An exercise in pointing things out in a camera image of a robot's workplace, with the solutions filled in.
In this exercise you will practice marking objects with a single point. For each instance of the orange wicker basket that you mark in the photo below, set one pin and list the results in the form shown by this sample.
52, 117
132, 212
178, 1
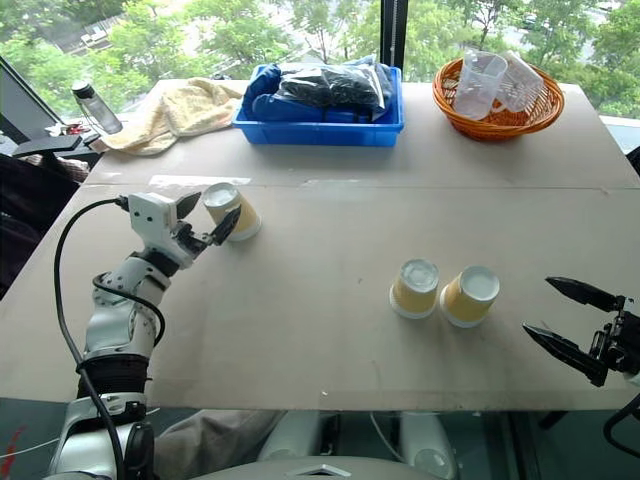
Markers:
500, 125

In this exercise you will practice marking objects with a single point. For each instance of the black plastic bag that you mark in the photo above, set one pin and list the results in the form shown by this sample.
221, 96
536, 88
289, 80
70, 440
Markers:
330, 87

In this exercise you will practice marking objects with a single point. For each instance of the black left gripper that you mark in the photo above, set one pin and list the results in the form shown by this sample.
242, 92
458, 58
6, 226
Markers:
192, 239

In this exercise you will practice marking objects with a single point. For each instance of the clear plastic measuring cup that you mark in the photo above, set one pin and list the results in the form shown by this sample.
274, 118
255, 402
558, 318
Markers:
475, 90
522, 82

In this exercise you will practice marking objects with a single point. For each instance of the grey fabric bundle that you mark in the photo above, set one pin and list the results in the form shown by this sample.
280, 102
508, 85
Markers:
215, 442

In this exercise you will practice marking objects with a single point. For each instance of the yellow paper cup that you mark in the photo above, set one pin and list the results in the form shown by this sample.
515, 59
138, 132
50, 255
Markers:
240, 210
414, 295
467, 300

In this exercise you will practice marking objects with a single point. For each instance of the blue fabric bundle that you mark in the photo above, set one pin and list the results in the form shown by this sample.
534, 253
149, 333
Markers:
270, 102

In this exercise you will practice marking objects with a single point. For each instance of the dark chair with clothing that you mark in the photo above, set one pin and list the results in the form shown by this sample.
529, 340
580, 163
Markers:
30, 210

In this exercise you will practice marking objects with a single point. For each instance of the blue plastic bin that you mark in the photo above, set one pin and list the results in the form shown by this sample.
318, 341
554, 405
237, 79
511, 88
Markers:
320, 132

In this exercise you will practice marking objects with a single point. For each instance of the grey robot torso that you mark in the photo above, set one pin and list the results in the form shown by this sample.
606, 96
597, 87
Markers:
320, 470

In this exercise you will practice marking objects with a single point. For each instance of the yellow towel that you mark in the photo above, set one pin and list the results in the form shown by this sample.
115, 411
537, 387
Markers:
185, 112

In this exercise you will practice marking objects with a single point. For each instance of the black window frame post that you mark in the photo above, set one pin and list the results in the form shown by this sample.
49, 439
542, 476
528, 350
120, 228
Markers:
391, 30

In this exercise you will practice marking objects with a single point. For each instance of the clear bottle with dark cap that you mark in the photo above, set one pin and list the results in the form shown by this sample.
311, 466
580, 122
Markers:
97, 107

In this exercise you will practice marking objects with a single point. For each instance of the black slanted window frame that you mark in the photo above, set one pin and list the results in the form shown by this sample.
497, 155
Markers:
25, 92

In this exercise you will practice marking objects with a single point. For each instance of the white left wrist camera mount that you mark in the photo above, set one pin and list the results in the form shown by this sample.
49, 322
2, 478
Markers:
150, 212

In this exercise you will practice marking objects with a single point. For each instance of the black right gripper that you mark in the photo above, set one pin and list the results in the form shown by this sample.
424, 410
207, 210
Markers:
627, 340

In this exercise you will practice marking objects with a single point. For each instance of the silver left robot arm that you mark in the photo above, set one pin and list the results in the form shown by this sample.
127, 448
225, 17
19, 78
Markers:
115, 320

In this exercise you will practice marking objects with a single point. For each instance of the white rounded robot leg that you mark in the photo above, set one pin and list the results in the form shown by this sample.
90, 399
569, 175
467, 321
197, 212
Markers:
430, 445
292, 435

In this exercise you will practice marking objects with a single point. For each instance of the black table leg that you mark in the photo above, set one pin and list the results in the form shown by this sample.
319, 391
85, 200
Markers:
554, 420

